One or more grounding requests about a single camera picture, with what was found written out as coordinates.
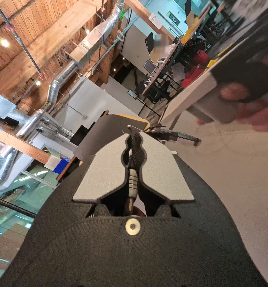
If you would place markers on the black monitor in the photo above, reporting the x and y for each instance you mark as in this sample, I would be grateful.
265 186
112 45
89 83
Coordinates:
79 135
150 42

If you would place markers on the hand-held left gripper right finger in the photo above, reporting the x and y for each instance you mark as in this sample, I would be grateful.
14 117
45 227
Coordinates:
165 177

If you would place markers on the white box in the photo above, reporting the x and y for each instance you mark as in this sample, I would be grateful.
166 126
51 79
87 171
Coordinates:
52 161

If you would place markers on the metal sprinkler pipe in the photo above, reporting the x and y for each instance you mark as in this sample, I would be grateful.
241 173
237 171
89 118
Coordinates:
19 39

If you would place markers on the tablet on stand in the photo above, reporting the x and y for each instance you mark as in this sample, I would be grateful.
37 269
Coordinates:
132 93

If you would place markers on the grey sheet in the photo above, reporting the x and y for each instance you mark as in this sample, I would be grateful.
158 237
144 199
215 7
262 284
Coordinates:
178 72

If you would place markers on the small silver screen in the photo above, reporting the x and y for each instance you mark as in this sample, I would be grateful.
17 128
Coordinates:
149 66

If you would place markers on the dark wall frame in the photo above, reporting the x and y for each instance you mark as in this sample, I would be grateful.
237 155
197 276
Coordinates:
173 18

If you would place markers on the white paper sign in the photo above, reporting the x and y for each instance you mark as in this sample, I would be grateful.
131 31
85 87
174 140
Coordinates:
155 21

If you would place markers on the wooden desk with black frame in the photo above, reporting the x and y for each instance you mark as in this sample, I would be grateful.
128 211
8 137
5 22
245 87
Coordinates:
66 168

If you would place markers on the rectangular metal duct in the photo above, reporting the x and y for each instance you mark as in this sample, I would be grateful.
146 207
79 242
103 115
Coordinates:
89 44

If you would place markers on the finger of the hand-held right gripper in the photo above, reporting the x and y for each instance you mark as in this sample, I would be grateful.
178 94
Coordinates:
187 98

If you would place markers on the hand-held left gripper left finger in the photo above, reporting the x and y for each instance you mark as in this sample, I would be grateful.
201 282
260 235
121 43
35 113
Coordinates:
102 174

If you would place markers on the red bin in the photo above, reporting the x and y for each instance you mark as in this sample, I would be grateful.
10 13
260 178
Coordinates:
192 77
201 57

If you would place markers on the smooth silver pipes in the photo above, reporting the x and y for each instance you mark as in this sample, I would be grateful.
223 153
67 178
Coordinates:
31 125

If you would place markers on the blue bin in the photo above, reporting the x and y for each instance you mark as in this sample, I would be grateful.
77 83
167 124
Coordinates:
62 166

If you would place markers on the silver spiral air duct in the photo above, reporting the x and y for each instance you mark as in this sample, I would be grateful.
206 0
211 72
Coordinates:
57 83

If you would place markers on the long wooden desk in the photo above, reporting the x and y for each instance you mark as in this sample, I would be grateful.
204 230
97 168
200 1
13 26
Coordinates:
160 69

